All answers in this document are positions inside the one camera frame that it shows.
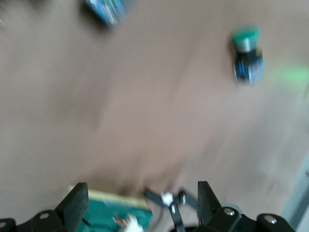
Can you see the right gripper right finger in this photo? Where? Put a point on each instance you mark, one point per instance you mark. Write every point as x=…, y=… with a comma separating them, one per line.
x=210, y=205

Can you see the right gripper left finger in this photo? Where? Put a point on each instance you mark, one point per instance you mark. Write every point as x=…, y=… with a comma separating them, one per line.
x=74, y=205

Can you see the green load switch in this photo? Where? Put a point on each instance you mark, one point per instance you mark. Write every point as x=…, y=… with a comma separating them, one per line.
x=106, y=212

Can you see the black zip tie bundle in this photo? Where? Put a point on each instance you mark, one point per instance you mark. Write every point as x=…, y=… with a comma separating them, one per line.
x=175, y=210

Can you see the brown paper table cover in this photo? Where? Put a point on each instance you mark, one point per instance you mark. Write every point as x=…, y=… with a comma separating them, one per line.
x=135, y=108

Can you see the green push button blue body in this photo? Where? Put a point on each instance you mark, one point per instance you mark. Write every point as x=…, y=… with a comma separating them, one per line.
x=247, y=56
x=106, y=10

